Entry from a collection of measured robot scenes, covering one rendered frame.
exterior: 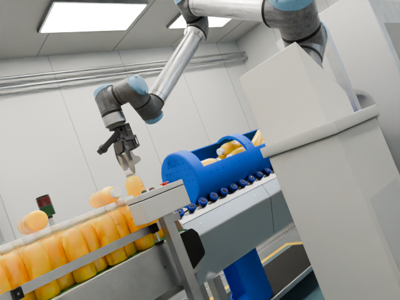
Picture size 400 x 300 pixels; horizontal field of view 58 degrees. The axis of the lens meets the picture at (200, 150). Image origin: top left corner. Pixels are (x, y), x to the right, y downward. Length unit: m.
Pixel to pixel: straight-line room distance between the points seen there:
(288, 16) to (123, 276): 1.07
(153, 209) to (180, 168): 0.51
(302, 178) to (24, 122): 4.37
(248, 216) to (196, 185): 0.34
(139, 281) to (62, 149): 4.03
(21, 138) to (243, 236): 3.82
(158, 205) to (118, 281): 0.29
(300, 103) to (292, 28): 0.28
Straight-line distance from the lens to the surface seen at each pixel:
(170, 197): 1.34
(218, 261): 1.78
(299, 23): 1.41
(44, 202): 1.86
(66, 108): 5.48
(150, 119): 1.58
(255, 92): 1.43
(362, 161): 1.29
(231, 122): 7.08
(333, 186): 1.27
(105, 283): 1.32
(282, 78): 1.35
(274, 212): 2.07
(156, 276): 1.41
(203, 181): 1.72
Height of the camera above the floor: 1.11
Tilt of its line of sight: 3 degrees up
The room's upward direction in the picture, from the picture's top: 21 degrees counter-clockwise
